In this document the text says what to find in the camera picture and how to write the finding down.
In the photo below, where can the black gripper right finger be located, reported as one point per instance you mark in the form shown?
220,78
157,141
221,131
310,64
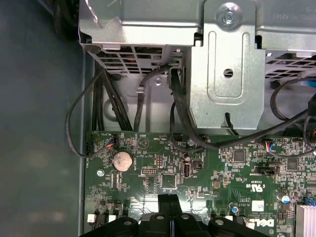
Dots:
175,205

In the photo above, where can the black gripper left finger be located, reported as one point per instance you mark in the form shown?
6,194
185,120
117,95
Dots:
163,205

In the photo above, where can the internal USB port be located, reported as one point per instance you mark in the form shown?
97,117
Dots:
186,170

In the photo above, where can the green motherboard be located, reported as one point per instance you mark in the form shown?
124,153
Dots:
222,177

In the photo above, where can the silver coin cell battery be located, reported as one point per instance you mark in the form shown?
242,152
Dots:
122,161

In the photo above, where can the silver board screw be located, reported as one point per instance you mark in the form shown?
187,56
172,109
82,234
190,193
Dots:
100,172

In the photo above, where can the silver chipset heat sink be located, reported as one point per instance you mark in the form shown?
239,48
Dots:
307,219

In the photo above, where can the metal drive cage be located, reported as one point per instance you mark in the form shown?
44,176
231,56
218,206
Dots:
222,74

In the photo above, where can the black PC case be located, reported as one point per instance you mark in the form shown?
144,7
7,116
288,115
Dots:
37,123

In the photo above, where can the silver cage screw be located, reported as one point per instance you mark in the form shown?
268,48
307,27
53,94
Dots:
228,16

